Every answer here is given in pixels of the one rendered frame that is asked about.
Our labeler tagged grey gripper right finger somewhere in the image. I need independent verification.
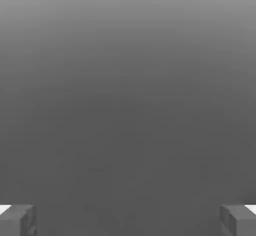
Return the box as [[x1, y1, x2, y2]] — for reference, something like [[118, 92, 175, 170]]
[[218, 204, 256, 236]]

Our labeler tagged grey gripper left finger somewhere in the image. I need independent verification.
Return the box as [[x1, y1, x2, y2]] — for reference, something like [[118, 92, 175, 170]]
[[0, 204, 38, 236]]

